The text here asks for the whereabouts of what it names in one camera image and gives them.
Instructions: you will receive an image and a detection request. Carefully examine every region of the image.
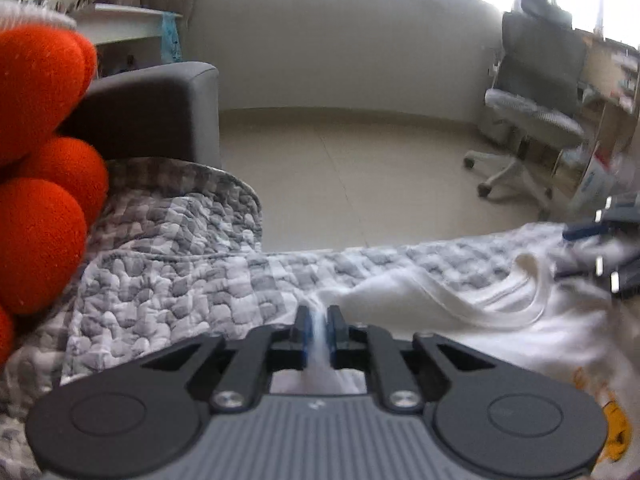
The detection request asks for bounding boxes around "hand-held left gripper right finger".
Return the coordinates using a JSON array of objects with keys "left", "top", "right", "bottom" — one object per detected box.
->
[{"left": 325, "top": 305, "right": 501, "bottom": 413}]

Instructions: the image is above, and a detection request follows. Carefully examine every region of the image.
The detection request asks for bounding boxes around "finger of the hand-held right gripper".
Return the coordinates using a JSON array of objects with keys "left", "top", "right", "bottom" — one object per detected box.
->
[
  {"left": 555, "top": 255, "right": 640, "bottom": 301},
  {"left": 562, "top": 197, "right": 640, "bottom": 243}
]

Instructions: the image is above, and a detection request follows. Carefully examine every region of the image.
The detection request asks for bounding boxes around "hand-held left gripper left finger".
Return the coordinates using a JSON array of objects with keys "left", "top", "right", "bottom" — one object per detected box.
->
[{"left": 141, "top": 305, "right": 313, "bottom": 413}]

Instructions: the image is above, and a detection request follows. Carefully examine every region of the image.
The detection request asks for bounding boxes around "white t-shirt with bear print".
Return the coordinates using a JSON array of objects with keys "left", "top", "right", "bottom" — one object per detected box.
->
[{"left": 270, "top": 225, "right": 640, "bottom": 480}]

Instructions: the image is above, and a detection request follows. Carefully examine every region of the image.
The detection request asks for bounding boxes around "white and blue carton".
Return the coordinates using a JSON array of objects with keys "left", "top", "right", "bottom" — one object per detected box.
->
[{"left": 570, "top": 150, "right": 621, "bottom": 216}]

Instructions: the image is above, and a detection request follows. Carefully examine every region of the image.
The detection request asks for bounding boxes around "grey checked quilt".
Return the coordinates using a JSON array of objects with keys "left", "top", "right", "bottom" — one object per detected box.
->
[{"left": 0, "top": 157, "right": 566, "bottom": 480}]

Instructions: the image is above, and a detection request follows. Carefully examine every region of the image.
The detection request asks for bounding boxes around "grey office chair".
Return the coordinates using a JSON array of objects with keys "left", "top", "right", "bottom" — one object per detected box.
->
[{"left": 462, "top": 0, "right": 588, "bottom": 211}]

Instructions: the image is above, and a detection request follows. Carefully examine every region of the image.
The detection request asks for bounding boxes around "wooden desk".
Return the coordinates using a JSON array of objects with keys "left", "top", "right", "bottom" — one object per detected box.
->
[{"left": 575, "top": 25, "right": 640, "bottom": 161}]

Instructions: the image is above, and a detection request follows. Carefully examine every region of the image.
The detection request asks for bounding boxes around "dark grey sofa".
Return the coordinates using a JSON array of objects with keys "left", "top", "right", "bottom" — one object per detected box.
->
[{"left": 60, "top": 61, "right": 223, "bottom": 171}]

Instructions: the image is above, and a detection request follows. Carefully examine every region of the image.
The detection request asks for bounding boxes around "orange knot cushion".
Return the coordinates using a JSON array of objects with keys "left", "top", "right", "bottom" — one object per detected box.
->
[{"left": 0, "top": 25, "right": 110, "bottom": 366}]

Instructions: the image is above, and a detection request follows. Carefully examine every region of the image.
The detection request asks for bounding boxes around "white side table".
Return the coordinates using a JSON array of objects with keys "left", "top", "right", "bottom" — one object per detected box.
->
[{"left": 70, "top": 2, "right": 183, "bottom": 68}]

